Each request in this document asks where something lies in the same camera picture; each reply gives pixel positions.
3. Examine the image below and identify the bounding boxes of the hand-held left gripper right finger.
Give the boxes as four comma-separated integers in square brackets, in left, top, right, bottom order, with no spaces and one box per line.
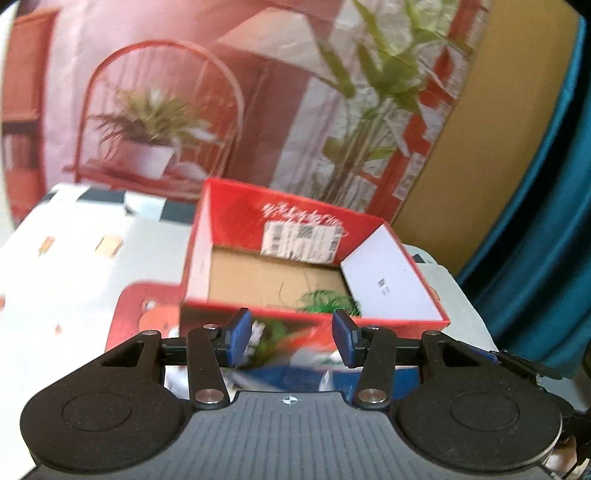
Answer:
[332,309,504,411]

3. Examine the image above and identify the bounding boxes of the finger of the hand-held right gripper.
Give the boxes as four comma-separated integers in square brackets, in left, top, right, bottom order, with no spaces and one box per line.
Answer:
[462,345,574,383]

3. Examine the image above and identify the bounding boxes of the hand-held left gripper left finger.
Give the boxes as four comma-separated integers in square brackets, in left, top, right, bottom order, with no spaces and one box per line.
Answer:
[102,308,254,411]

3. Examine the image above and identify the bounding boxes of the bagged green cable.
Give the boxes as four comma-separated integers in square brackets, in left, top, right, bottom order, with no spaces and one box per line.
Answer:
[295,288,362,318]

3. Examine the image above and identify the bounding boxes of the red cardboard box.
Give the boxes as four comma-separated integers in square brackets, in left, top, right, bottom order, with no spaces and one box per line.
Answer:
[179,178,451,371]

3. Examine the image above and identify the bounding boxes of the teal curtain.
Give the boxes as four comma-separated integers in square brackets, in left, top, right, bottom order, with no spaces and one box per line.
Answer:
[456,14,591,384]

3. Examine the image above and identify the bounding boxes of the wall poster with plants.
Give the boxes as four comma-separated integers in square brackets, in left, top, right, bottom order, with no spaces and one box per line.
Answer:
[0,0,491,223]

